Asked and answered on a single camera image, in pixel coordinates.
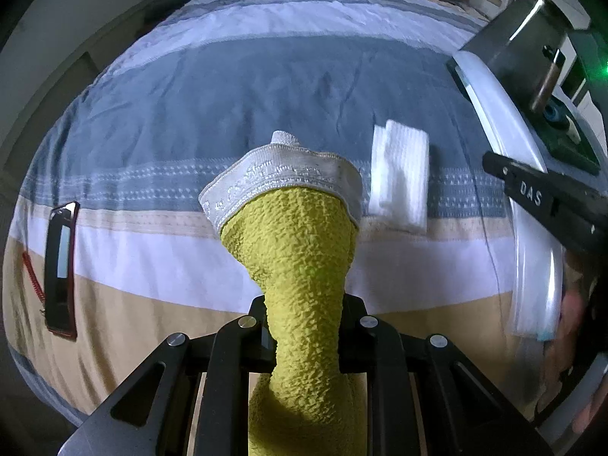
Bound yellow towel with white trim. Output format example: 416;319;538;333
198;130;364;456

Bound dark cloth pile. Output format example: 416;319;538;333
145;0;200;24

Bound smartphone in red case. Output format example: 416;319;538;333
43;201;81;340

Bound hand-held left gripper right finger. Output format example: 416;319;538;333
339;294;554;456

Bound red coiled phone lanyard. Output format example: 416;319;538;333
21;252;48;305

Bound low grey wall cabinet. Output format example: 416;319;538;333
0;0;157;172

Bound white cloth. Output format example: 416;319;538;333
368;119;431;233

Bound dark glass jug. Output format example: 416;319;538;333
458;0;571;115

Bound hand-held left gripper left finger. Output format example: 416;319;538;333
57;294;276;456

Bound green plastic tray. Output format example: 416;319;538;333
539;90;600;176

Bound person's right hand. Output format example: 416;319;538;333
559;289;608;434

